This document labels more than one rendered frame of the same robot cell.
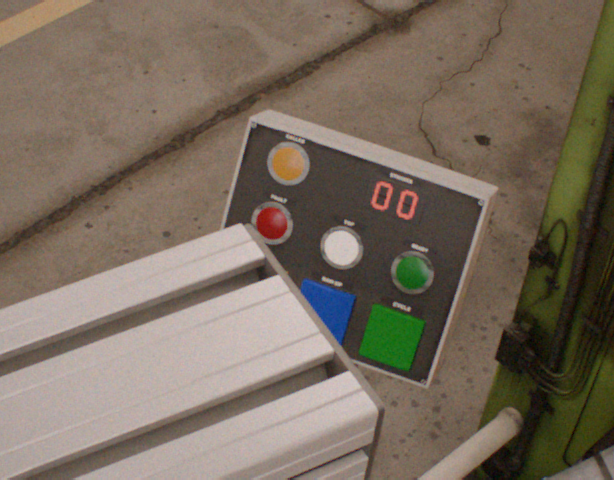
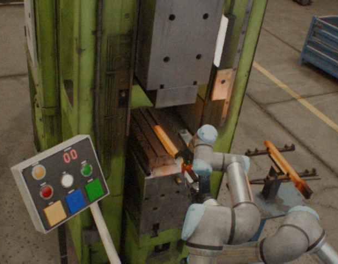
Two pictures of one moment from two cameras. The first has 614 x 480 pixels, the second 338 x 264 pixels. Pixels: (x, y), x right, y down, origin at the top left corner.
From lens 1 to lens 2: 103 cm
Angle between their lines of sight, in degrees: 53
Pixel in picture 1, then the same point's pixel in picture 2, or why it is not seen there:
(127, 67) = not seen: outside the picture
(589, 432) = (116, 181)
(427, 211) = (78, 151)
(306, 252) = (60, 190)
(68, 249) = not seen: outside the picture
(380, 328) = (91, 190)
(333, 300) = (76, 194)
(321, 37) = not seen: outside the picture
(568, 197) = (86, 126)
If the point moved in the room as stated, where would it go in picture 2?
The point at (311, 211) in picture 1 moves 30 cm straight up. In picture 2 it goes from (53, 179) to (48, 115)
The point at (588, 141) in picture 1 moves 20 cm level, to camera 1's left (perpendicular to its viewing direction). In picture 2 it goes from (87, 105) to (60, 127)
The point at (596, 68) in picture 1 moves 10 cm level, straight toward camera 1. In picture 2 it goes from (83, 83) to (99, 92)
